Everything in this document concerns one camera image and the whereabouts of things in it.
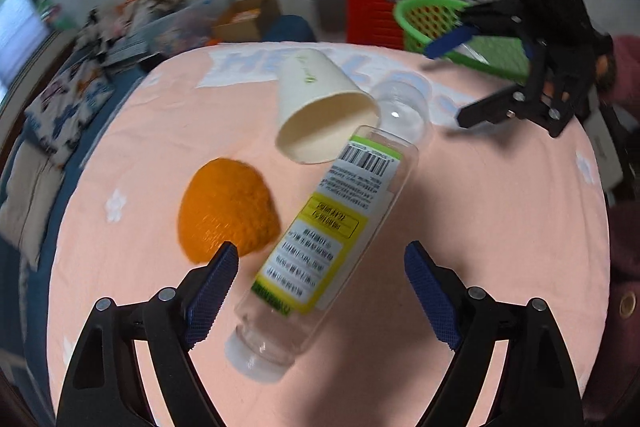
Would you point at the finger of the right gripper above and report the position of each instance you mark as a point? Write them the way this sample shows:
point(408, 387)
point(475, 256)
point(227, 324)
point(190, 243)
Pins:
point(505, 104)
point(446, 43)

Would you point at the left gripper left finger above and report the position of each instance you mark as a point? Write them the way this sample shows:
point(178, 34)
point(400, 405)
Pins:
point(165, 336)

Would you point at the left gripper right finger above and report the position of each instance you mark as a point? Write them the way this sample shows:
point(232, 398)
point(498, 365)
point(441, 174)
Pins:
point(538, 385)

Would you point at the small clear dome lid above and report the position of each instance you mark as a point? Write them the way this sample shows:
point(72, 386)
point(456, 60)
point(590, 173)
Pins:
point(403, 110)

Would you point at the white paper cup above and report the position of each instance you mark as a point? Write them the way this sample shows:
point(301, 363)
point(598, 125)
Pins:
point(320, 108)

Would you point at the clear bottle yellow label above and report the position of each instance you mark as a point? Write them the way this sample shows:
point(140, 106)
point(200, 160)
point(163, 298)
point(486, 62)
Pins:
point(317, 253)

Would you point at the orange peel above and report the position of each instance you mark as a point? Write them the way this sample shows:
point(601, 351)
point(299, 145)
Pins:
point(226, 201)

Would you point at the person's right hand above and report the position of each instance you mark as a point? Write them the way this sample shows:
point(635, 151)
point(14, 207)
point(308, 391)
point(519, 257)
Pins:
point(605, 71)

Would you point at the green plastic basket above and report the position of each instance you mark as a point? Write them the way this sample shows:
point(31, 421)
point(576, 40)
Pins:
point(425, 21)

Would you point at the red plastic stool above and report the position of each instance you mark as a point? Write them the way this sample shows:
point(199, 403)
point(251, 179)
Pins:
point(371, 23)

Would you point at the pink blanket table cover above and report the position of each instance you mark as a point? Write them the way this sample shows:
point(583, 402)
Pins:
point(507, 207)

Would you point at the blue sofa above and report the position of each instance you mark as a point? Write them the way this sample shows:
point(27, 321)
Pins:
point(90, 197)

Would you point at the cardboard box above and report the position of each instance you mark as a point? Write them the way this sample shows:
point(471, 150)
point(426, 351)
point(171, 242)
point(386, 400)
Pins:
point(246, 20)

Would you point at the beige cushion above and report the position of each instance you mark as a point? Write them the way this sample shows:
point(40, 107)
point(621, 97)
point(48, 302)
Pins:
point(32, 187)

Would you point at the clear storage bin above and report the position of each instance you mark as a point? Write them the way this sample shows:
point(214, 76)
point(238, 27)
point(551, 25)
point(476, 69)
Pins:
point(190, 27)

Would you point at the butterfly pillow on sofa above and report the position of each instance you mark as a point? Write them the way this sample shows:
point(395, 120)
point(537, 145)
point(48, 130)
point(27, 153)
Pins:
point(58, 116)

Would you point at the plush toys pile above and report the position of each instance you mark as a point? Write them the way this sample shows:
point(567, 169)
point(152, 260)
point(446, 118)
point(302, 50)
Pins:
point(103, 29)

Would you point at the window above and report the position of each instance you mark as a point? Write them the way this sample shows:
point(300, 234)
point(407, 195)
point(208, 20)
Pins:
point(22, 32)

